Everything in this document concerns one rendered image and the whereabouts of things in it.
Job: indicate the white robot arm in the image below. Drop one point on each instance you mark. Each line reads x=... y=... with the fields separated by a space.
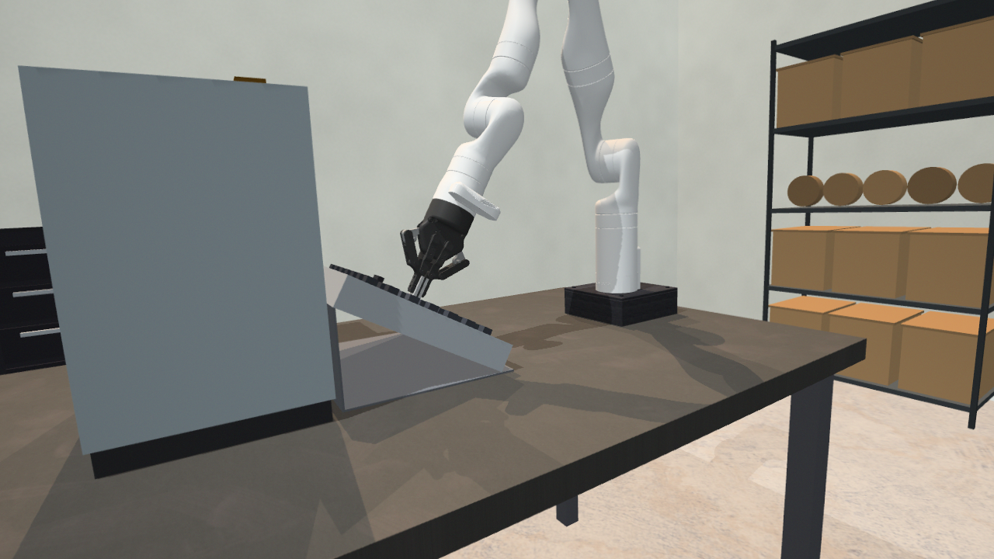
x=497 y=123

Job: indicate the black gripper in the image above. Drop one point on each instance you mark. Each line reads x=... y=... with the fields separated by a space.
x=441 y=236

